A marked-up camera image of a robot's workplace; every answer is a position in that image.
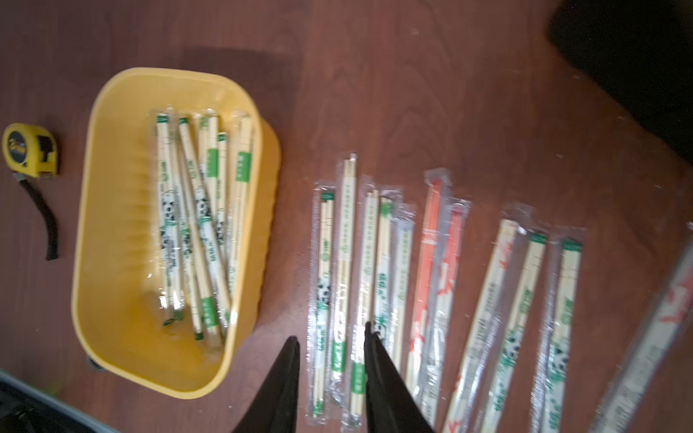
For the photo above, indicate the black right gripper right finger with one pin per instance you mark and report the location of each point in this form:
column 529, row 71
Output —
column 389, row 405

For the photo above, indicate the green label wrapped chopsticks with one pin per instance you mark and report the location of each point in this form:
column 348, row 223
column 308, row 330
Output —
column 240, row 164

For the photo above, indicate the green panda wrapped chopsticks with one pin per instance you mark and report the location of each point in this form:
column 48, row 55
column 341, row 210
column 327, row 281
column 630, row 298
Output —
column 207, row 229

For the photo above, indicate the yellow tape measure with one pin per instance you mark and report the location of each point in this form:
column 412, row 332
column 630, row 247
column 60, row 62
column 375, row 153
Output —
column 30, row 150

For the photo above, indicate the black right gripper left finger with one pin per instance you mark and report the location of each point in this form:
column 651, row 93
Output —
column 276, row 404

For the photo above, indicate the green tip chopsticks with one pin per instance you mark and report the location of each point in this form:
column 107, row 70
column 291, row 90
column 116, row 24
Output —
column 390, row 199

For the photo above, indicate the red bamboo print chopsticks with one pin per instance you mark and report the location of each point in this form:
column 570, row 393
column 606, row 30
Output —
column 443, row 289

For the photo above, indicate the white sleeve chopsticks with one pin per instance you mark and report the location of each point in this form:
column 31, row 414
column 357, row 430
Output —
column 343, row 252

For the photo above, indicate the panda print wrapped chopsticks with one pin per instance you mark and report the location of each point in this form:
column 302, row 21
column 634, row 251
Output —
column 174, row 299

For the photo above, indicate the yellow plastic storage box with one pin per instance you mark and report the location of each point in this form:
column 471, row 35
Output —
column 114, row 304

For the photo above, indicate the long plain chopsticks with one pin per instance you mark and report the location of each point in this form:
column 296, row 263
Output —
column 514, row 219

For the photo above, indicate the red striped chopsticks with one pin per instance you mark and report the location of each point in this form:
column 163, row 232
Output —
column 438, row 181

